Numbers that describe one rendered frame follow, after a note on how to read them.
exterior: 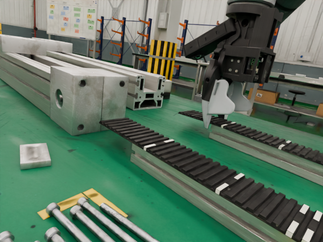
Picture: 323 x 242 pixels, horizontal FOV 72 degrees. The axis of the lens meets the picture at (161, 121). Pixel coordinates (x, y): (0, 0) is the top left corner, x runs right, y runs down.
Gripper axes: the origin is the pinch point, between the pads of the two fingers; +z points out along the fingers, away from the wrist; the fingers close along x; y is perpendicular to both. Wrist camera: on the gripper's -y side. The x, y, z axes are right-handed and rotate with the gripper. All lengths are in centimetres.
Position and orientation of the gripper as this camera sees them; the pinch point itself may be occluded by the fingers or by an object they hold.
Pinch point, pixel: (212, 119)
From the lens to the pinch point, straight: 45.3
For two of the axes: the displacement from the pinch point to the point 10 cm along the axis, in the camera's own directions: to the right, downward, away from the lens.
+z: -1.5, 9.5, 2.9
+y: 7.0, 3.1, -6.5
